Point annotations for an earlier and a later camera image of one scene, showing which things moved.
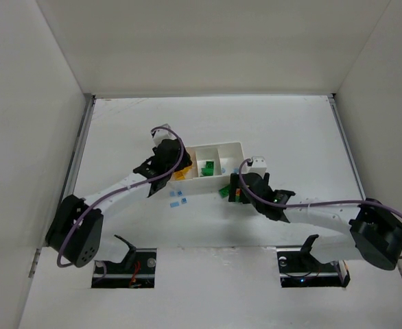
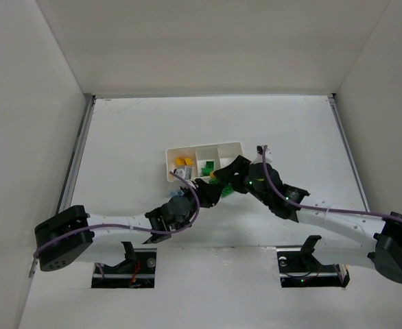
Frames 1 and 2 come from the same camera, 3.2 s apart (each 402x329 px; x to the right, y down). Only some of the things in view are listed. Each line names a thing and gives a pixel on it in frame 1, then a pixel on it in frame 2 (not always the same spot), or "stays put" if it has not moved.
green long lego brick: [224, 192] stays put
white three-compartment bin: [212, 165] stays put
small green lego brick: [208, 170] stays put
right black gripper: [243, 185] → [240, 170]
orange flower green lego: [238, 194] → [213, 179]
